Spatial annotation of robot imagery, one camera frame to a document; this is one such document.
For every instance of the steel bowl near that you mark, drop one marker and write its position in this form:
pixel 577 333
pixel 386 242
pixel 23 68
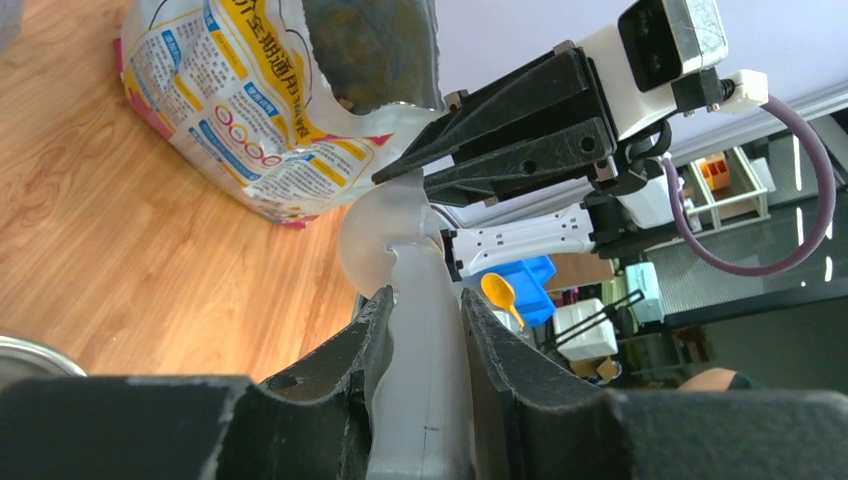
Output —
pixel 22 359

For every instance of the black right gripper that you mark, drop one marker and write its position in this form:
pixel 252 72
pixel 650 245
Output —
pixel 537 126

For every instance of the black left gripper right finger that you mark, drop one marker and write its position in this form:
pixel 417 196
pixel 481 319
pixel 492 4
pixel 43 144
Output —
pixel 534 419

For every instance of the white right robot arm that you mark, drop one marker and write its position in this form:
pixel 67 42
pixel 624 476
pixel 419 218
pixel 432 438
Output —
pixel 469 251

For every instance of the cat food bag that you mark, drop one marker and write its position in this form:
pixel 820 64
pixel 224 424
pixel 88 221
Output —
pixel 235 88

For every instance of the blue storage bin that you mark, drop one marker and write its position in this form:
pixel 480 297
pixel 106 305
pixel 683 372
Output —
pixel 528 278

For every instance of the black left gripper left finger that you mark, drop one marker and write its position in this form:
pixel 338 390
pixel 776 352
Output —
pixel 308 421

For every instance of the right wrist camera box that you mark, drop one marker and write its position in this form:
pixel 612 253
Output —
pixel 660 58

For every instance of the brown pet food kibble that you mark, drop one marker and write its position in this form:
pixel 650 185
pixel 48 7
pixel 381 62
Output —
pixel 376 52

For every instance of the yellow plastic scoop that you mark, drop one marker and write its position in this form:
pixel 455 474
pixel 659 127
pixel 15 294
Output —
pixel 501 294

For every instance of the clear plastic food scoop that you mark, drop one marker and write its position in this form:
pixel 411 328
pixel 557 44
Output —
pixel 417 382

